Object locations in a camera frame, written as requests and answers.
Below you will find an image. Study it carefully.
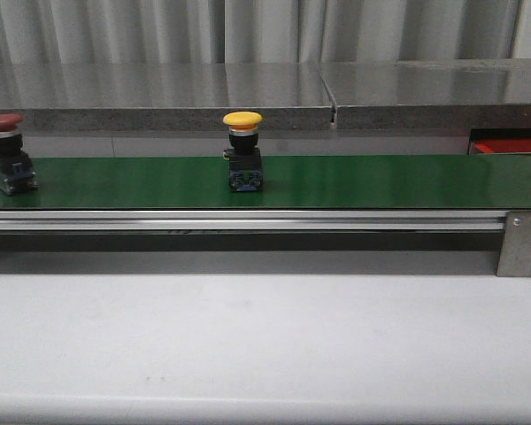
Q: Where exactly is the grey stone counter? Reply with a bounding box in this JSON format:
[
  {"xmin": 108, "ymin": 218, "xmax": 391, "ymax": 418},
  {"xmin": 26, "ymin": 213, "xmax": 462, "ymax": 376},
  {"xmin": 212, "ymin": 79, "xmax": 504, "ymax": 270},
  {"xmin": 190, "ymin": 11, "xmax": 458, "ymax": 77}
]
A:
[
  {"xmin": 320, "ymin": 58, "xmax": 531, "ymax": 132},
  {"xmin": 0, "ymin": 63, "xmax": 333, "ymax": 133}
]

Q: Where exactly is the green conveyor belt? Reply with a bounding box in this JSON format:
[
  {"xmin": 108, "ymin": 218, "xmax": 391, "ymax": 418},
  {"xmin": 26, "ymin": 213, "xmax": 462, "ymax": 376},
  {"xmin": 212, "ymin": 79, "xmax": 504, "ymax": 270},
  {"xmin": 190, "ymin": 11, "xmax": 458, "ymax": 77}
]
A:
[{"xmin": 0, "ymin": 154, "xmax": 531, "ymax": 210}]

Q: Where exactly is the red plastic bin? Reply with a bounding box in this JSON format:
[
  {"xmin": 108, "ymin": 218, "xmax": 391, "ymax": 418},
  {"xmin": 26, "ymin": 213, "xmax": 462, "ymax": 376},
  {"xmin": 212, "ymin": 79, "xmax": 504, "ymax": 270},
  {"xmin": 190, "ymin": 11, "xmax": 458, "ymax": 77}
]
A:
[{"xmin": 473, "ymin": 138, "xmax": 531, "ymax": 154}]

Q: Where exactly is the right grey stone counter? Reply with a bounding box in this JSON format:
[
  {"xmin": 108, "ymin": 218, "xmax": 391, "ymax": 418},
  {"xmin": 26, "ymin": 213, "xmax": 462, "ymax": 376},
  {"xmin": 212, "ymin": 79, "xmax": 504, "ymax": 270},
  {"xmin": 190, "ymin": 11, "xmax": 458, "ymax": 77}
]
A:
[{"xmin": 320, "ymin": 58, "xmax": 531, "ymax": 132}]

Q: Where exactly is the steel conveyor support bracket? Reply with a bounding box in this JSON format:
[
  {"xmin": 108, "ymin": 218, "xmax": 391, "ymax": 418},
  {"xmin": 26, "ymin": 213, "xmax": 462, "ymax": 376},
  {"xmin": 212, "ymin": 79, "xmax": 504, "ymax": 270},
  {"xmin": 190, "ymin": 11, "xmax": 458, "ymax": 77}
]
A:
[{"xmin": 496, "ymin": 210, "xmax": 531, "ymax": 277}]

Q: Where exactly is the aluminium conveyor side rail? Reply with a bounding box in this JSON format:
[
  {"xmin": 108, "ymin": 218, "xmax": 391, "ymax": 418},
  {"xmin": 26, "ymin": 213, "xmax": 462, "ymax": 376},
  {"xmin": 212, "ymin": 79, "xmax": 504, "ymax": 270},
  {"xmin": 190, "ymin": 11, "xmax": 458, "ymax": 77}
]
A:
[{"xmin": 0, "ymin": 210, "xmax": 508, "ymax": 231}]

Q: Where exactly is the yellow mushroom push button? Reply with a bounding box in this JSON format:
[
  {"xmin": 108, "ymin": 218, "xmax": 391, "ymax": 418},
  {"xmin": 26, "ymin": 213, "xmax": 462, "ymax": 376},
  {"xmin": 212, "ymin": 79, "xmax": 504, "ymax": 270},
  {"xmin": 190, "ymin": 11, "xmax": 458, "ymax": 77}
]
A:
[{"xmin": 223, "ymin": 111, "xmax": 264, "ymax": 192}]

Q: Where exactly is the left grey stone counter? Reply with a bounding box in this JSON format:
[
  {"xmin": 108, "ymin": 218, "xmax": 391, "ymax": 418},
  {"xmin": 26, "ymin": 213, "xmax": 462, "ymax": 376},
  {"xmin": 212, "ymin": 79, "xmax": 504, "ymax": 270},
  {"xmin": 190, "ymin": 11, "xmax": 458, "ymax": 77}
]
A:
[{"xmin": 0, "ymin": 63, "xmax": 333, "ymax": 133}]

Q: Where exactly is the grey pleated curtain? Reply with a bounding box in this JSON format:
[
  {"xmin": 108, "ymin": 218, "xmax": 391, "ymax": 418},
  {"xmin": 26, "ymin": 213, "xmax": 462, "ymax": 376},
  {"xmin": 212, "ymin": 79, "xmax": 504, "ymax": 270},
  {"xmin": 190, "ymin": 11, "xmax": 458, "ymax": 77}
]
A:
[{"xmin": 0, "ymin": 1, "xmax": 521, "ymax": 64}]

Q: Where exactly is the red mushroom push button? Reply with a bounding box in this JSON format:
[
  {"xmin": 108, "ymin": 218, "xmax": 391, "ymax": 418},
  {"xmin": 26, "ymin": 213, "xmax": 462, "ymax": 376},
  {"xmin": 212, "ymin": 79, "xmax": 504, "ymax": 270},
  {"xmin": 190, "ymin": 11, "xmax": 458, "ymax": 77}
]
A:
[{"xmin": 0, "ymin": 113, "xmax": 39, "ymax": 196}]

